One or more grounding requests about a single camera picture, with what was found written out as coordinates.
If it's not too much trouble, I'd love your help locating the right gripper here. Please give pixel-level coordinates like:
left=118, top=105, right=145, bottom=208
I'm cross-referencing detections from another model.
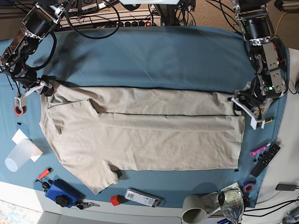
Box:
left=13, top=68, right=53, bottom=95

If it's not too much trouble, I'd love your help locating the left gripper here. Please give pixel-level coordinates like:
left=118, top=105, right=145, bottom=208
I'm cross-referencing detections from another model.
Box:
left=234, top=87, right=273, bottom=117

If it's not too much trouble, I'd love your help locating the beige T-shirt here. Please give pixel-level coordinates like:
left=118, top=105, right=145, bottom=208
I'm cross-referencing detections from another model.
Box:
left=40, top=82, right=245, bottom=194

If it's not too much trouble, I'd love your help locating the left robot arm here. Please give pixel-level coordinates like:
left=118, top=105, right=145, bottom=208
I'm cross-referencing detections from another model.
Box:
left=232, top=0, right=287, bottom=120

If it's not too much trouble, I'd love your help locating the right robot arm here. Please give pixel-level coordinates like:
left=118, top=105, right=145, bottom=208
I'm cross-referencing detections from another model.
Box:
left=4, top=26, right=253, bottom=116

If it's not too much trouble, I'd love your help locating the yellow green battery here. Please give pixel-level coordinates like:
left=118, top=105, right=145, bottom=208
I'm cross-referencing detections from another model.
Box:
left=265, top=117, right=274, bottom=124

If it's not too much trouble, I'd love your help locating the red tape roll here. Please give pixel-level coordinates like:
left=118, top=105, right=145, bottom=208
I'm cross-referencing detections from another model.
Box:
left=14, top=105, right=26, bottom=117

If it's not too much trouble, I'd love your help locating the pink glue tube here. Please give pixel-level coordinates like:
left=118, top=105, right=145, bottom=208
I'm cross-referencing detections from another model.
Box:
left=250, top=143, right=271, bottom=157

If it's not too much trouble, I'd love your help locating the white paper note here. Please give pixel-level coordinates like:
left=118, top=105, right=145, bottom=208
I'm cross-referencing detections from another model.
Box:
left=12, top=129, right=43, bottom=162

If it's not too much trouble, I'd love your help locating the black remote control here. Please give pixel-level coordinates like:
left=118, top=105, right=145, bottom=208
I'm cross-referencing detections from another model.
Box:
left=250, top=144, right=280, bottom=177

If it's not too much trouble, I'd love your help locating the translucent plastic cup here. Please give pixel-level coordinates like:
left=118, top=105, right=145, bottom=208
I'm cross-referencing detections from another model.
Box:
left=5, top=145, right=32, bottom=172

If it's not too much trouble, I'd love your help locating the blue table cloth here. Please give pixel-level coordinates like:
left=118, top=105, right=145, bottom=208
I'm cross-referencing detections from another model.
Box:
left=0, top=27, right=286, bottom=208

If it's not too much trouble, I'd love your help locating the purple tape roll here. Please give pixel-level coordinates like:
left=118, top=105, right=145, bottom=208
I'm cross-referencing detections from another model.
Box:
left=243, top=181, right=256, bottom=193

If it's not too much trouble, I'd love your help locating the red marker pen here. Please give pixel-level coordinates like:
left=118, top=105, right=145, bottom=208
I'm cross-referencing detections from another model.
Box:
left=35, top=168, right=52, bottom=182

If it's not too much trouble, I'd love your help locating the black power adapter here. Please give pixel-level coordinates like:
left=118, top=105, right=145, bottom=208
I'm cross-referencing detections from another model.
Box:
left=275, top=183, right=299, bottom=191

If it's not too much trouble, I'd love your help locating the clear wine glass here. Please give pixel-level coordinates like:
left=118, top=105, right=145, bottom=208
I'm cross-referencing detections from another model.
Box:
left=218, top=186, right=245, bottom=224

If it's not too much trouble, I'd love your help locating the blue box with knob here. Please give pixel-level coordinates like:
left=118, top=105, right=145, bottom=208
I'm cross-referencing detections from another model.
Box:
left=46, top=179, right=80, bottom=208

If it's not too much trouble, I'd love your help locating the grey ceramic mug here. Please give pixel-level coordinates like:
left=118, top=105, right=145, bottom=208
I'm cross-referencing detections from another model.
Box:
left=182, top=195, right=214, bottom=224

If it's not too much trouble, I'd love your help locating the black power strip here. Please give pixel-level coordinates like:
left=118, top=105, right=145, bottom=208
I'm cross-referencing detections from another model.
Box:
left=119, top=21, right=152, bottom=27

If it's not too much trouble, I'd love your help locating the red cube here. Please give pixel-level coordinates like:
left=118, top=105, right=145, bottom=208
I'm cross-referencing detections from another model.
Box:
left=110, top=195, right=122, bottom=206

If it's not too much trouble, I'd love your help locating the clear plastic packaged item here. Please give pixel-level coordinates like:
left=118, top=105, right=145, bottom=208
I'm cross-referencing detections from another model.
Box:
left=124, top=188, right=164, bottom=207

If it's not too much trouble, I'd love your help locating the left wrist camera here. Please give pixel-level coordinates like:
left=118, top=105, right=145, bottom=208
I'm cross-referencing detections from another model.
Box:
left=14, top=81, right=47, bottom=107

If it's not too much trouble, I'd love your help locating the key ring with keys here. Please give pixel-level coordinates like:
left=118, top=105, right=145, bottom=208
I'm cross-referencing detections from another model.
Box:
left=76, top=202, right=100, bottom=210

